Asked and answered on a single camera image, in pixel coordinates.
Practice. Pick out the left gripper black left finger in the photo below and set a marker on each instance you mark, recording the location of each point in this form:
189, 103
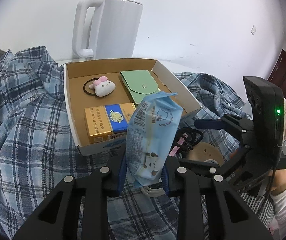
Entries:
77, 201

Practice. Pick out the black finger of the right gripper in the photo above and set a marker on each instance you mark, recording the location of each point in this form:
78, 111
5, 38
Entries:
203, 166
232, 124

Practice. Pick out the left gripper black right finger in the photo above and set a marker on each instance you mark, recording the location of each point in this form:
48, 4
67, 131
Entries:
228, 216

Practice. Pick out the blue tissue pack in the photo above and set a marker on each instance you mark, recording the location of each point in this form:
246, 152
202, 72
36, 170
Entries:
150, 134

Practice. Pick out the green snap pouch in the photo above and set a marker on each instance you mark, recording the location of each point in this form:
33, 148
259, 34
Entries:
139, 83

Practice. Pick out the white sleeved right forearm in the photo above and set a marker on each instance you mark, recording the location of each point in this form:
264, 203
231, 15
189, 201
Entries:
278, 195

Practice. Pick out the blue plaid shirt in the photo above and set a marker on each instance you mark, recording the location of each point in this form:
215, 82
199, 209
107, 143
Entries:
37, 149

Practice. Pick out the yellow blue cigarette pack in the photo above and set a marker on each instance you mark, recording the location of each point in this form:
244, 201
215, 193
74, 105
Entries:
107, 122

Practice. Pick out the cardboard tray box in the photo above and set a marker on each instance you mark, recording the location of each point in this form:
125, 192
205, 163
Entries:
79, 75

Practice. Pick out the white electric kettle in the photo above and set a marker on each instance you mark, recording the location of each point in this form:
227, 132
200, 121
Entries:
113, 30

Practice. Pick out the black camera box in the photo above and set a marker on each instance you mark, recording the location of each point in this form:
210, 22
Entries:
267, 103

